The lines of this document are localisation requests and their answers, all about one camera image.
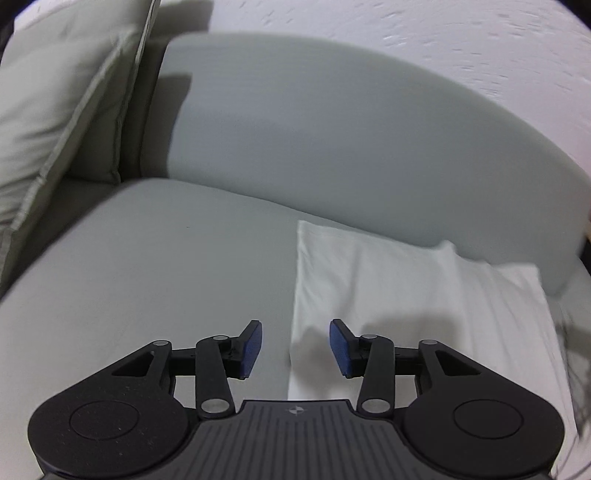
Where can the white t-shirt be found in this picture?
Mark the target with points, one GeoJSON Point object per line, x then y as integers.
{"type": "Point", "coordinates": [392, 286]}

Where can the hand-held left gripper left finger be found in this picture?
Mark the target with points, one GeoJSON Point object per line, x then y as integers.
{"type": "Point", "coordinates": [251, 348]}

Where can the small grey cushion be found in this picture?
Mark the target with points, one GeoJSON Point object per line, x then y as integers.
{"type": "Point", "coordinates": [51, 101]}

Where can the grey sofa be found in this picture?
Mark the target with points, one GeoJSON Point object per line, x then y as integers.
{"type": "Point", "coordinates": [161, 277]}

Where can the large grey cushion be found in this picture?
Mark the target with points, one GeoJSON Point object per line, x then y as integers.
{"type": "Point", "coordinates": [134, 27]}

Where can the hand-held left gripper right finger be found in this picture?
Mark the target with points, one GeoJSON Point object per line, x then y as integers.
{"type": "Point", "coordinates": [339, 347]}

